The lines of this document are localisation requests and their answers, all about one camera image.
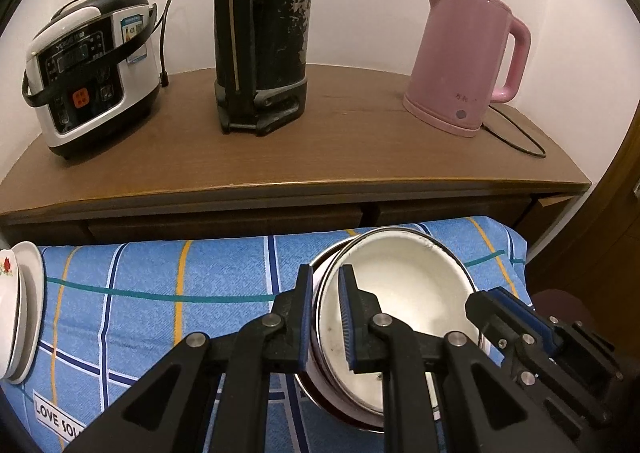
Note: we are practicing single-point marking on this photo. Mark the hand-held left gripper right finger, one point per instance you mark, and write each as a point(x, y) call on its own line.
point(347, 320)

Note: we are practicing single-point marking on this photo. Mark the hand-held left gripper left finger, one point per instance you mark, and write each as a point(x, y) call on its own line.
point(305, 318)

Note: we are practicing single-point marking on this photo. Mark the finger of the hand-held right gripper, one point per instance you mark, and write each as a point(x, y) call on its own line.
point(530, 315)
point(487, 315)

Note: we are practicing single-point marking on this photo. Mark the white enamel bowl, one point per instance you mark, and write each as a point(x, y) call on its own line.
point(325, 400)
point(410, 283)

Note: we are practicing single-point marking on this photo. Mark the plain white plate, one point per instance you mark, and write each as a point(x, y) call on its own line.
point(38, 303)

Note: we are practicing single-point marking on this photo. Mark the white pink floral rim plate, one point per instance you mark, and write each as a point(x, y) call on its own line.
point(23, 333)

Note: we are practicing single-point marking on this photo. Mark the white red flower plate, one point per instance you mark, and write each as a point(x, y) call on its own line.
point(6, 298)

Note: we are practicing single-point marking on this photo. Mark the blue checked cloth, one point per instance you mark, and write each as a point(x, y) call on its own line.
point(150, 313)

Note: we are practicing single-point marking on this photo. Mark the brown wooden cabinet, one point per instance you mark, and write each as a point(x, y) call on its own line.
point(325, 148)

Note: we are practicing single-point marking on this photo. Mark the pink electric kettle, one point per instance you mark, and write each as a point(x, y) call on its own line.
point(460, 58)

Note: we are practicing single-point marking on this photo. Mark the tall black thermos pot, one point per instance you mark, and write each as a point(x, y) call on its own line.
point(265, 33)

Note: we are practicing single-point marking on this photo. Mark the white and black rice cooker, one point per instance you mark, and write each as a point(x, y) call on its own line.
point(90, 78)

